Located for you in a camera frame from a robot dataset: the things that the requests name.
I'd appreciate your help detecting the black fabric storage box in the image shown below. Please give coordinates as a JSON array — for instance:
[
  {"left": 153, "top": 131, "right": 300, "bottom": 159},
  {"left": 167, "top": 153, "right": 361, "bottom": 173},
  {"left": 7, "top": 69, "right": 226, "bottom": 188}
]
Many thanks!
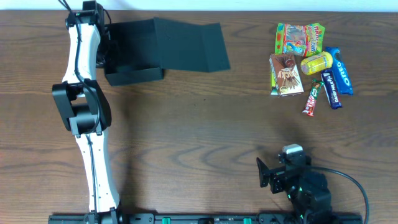
[{"left": 104, "top": 17, "right": 230, "bottom": 86}]

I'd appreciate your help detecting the blue Oreo pack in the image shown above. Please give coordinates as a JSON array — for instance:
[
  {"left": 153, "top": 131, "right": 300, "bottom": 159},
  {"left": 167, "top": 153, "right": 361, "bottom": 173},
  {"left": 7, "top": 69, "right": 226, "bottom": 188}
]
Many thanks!
[{"left": 325, "top": 47, "right": 354, "bottom": 95}]

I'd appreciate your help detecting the green gummy worms bag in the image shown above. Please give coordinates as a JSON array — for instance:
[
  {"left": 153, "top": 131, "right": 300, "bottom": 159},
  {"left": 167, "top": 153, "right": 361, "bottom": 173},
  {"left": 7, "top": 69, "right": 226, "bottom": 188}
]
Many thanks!
[{"left": 274, "top": 23, "right": 325, "bottom": 57}]

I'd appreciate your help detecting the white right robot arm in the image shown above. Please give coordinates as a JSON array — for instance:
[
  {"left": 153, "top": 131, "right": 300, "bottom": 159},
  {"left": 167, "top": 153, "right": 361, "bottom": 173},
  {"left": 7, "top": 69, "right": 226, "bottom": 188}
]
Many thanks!
[{"left": 256, "top": 151, "right": 338, "bottom": 223}]

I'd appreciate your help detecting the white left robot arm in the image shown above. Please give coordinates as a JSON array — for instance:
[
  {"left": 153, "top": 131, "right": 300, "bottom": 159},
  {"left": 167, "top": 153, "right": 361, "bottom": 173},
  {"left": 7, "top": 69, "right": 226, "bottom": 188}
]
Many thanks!
[{"left": 49, "top": 1, "right": 123, "bottom": 223}]

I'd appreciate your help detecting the green Pretz box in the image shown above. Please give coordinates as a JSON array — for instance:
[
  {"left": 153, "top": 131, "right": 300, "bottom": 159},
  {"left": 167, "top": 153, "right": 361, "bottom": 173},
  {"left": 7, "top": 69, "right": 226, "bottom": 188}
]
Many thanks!
[{"left": 270, "top": 69, "right": 277, "bottom": 95}]

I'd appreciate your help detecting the brown Pocky box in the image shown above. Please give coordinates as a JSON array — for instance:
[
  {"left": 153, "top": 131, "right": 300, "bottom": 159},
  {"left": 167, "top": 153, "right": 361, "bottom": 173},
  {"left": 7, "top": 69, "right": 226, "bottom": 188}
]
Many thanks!
[{"left": 269, "top": 53, "right": 304, "bottom": 97}]

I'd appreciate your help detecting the red KitKat bar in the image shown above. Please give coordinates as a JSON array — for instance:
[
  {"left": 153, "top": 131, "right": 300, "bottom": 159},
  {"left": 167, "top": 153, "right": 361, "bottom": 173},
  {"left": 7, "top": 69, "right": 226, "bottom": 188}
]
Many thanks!
[{"left": 302, "top": 79, "right": 324, "bottom": 116}]

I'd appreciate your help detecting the purple Dairy Milk bar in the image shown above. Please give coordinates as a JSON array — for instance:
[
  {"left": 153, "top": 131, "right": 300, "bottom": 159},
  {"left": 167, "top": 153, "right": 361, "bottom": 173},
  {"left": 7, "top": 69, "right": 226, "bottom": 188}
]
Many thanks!
[{"left": 321, "top": 69, "right": 343, "bottom": 110}]

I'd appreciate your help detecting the yellow candy jar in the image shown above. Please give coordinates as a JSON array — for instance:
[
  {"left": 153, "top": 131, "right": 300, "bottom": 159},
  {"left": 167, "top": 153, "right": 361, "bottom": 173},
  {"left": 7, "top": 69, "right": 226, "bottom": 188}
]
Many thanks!
[{"left": 300, "top": 52, "right": 333, "bottom": 75}]

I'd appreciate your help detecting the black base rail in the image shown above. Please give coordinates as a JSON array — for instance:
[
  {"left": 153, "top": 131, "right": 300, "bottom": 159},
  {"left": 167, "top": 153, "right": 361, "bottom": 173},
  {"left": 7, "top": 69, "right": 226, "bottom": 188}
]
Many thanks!
[{"left": 48, "top": 212, "right": 364, "bottom": 224}]

